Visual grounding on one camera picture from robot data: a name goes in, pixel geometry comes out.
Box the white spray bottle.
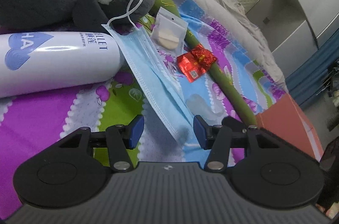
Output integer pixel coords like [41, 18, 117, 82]
[0, 31, 126, 99]

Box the orange cardboard box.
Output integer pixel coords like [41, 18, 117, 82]
[256, 94, 322, 162]

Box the flat red foil packet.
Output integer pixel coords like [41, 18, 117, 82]
[177, 53, 207, 83]

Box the clear plastic piece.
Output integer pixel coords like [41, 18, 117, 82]
[187, 93, 225, 121]

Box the powder puff packet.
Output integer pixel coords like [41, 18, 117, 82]
[151, 7, 188, 53]

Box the blue face mask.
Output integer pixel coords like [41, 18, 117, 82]
[102, 0, 198, 145]

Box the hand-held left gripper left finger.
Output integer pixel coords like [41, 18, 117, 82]
[57, 115, 145, 172]

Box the grey quilt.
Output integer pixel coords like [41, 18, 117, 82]
[134, 0, 286, 93]

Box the blue curtain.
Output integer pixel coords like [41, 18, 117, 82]
[285, 31, 339, 108]

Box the crumpled red foil packet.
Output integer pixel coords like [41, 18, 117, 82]
[191, 44, 218, 67]

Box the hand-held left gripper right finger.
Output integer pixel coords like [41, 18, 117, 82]
[193, 115, 281, 171]

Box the white wardrobe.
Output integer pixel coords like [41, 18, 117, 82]
[245, 0, 339, 55]

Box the striped floral bed sheet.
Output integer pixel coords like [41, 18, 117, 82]
[0, 0, 292, 214]

